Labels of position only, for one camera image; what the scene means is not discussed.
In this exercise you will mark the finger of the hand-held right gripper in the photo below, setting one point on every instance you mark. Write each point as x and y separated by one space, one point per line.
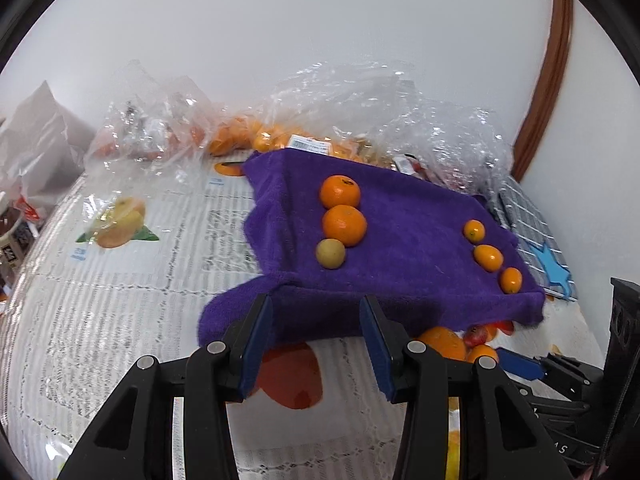
520 362

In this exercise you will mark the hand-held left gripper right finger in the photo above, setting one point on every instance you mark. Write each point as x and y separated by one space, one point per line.
375 345

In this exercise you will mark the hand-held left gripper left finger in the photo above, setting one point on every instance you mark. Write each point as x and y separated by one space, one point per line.
257 345

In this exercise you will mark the small oval orange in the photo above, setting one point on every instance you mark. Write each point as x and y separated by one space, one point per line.
511 280
474 230
488 257

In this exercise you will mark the yellow-green round fruit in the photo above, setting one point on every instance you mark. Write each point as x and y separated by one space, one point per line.
330 253

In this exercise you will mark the bagged dark red fruits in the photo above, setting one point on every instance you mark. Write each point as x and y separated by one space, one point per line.
415 165

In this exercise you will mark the small red fruit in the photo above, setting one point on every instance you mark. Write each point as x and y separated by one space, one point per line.
475 336
506 327

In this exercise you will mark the small orange-red fruit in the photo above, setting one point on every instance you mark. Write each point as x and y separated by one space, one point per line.
491 331

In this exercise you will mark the purple towel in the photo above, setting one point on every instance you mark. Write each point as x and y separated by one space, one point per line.
410 230

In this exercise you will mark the grey checked cloth blue star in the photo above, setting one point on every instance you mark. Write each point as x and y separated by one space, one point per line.
535 240

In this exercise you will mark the printed lace tablecloth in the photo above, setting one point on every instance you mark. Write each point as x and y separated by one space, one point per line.
125 310

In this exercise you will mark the bagged orange pile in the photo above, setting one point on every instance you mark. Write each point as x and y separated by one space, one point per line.
260 135

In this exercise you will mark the clear plastic bag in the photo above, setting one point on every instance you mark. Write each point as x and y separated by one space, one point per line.
450 145
150 115
340 100

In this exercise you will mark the white plastic bag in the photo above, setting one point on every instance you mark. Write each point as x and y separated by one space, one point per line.
40 135

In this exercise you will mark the brown wooden door frame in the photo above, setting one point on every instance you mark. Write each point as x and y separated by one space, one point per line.
547 85

